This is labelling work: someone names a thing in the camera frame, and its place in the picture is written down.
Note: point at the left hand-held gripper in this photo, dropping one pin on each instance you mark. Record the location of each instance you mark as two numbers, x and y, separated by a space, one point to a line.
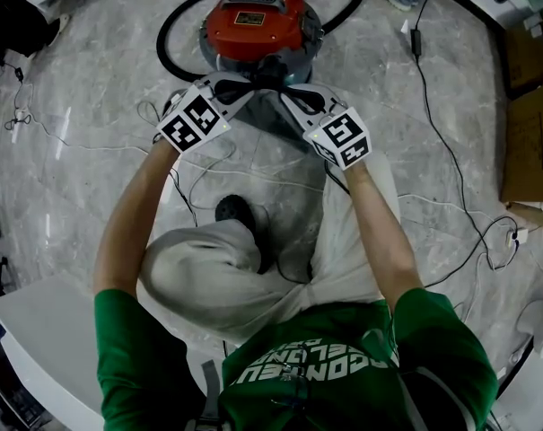
195 117

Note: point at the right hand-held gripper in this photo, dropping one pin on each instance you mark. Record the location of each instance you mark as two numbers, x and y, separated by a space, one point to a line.
340 137

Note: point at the grey cloth dust bag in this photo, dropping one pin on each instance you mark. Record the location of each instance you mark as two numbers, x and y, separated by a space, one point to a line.
271 115

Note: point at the red and grey vacuum cleaner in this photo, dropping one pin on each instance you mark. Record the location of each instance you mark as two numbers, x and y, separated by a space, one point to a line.
253 20

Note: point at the person's right forearm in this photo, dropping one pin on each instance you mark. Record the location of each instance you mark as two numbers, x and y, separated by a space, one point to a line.
379 236

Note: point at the person's left forearm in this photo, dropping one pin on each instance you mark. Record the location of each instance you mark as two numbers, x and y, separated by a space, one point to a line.
127 222

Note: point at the black bag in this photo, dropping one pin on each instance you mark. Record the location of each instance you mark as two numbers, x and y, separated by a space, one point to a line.
15 25

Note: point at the black shoe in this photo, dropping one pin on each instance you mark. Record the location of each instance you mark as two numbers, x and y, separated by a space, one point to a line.
235 211

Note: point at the black power adapter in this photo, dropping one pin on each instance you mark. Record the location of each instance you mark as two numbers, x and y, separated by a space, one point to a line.
416 43

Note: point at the light grey trousers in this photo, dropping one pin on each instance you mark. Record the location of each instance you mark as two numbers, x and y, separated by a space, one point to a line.
217 276

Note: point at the large brown cardboard box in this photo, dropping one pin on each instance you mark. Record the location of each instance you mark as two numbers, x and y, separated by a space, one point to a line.
531 146

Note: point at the white power strip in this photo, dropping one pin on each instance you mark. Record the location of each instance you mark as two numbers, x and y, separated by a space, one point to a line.
518 235

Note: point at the small brown cardboard box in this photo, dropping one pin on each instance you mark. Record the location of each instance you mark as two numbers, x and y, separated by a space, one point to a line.
529 56

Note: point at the green printed t-shirt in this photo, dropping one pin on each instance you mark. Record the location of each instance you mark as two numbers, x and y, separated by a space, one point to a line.
343 375

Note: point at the white curved furniture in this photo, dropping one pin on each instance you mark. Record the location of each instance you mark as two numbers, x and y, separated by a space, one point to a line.
51 344

